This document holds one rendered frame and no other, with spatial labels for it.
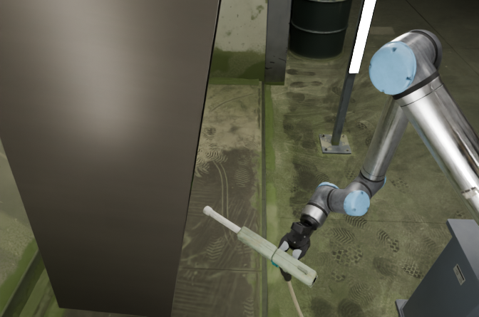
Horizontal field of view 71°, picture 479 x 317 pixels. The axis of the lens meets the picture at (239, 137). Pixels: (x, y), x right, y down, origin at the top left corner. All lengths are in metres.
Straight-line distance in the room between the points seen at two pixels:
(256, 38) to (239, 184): 1.30
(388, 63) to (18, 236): 1.71
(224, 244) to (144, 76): 1.42
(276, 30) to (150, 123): 2.34
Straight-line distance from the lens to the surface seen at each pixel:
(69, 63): 0.58
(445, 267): 1.48
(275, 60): 2.98
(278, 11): 2.81
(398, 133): 1.19
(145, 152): 0.65
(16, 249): 1.93
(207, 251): 1.85
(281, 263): 1.22
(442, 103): 0.93
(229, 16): 2.83
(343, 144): 2.52
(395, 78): 0.90
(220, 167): 2.22
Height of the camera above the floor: 1.62
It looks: 40 degrees down
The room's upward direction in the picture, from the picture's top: 1 degrees counter-clockwise
